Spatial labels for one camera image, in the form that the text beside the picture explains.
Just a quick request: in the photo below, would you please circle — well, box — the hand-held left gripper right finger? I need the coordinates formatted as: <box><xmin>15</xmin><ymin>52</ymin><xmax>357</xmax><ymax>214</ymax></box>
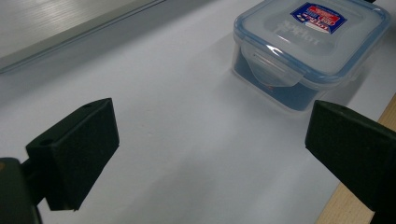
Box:
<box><xmin>304</xmin><ymin>99</ymin><xmax>396</xmax><ymax>224</ymax></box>

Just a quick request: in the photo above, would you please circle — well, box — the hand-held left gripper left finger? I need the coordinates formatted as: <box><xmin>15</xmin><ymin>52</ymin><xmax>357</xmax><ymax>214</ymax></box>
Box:
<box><xmin>20</xmin><ymin>97</ymin><xmax>120</xmax><ymax>212</ymax></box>

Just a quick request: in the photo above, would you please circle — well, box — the small clear food container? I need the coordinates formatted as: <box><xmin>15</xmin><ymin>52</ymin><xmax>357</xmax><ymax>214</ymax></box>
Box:
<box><xmin>231</xmin><ymin>0</ymin><xmax>392</xmax><ymax>112</ymax></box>

